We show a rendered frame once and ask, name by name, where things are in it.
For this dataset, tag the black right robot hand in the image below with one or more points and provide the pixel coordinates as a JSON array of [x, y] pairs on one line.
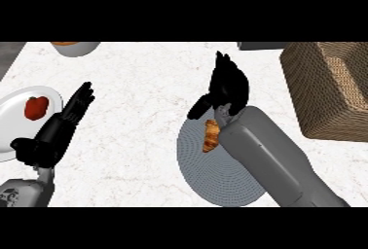
[[230, 84]]

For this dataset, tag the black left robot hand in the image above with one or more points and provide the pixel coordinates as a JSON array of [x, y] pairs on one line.
[[51, 139]]

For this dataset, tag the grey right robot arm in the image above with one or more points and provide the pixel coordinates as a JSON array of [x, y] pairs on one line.
[[273, 159]]

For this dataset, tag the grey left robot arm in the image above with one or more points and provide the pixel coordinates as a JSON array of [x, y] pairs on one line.
[[29, 191]]

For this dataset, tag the golden brown croissant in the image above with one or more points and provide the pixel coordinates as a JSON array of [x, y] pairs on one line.
[[210, 136]]

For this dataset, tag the brown wicker basket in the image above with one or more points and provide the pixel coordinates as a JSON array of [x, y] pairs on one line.
[[330, 90]]

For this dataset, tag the round grey placemat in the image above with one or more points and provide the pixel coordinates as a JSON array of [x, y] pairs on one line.
[[216, 175]]

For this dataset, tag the white round plate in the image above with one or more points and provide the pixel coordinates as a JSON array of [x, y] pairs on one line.
[[14, 120]]

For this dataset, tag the red bell pepper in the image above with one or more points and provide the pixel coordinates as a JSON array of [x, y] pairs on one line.
[[36, 107]]

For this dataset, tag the dark grey flat appliance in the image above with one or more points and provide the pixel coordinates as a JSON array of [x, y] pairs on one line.
[[261, 45]]

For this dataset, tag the white bowl with orange content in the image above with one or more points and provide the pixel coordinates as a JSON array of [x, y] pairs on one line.
[[74, 48]]

